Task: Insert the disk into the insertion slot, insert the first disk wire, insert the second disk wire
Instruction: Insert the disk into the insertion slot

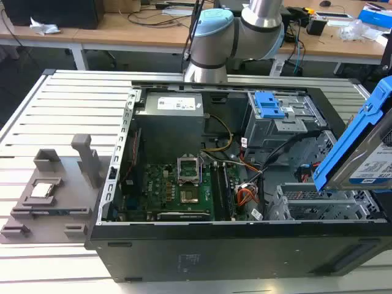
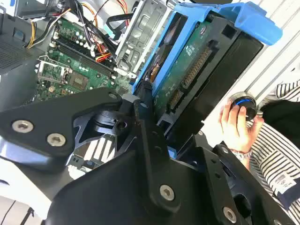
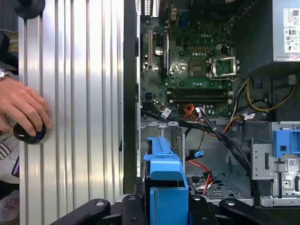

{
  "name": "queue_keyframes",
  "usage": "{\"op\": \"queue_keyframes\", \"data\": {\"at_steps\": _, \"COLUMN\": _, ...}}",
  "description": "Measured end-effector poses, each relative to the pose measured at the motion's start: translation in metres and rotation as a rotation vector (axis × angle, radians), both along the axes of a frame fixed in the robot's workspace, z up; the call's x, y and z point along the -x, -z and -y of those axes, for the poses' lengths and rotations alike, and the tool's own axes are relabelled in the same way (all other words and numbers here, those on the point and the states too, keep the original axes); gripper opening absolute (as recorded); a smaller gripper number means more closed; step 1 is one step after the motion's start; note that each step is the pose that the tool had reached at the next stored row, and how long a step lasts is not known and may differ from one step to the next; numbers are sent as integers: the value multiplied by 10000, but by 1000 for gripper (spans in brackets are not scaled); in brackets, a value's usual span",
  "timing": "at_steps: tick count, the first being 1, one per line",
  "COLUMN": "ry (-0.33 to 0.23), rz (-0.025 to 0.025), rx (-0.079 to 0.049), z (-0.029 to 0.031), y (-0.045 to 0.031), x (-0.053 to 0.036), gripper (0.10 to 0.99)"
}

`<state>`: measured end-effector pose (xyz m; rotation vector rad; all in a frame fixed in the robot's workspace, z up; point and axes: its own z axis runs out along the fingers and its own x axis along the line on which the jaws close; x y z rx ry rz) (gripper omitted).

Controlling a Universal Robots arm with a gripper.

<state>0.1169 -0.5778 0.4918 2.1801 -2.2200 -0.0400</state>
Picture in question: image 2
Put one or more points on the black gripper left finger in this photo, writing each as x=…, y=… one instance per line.
x=39, y=117

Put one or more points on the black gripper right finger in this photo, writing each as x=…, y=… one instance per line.
x=213, y=168

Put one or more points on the person hand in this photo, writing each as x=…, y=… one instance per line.
x=236, y=131

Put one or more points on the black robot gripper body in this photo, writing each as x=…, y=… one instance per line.
x=112, y=187

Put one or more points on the hard disk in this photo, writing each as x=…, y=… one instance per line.
x=194, y=70

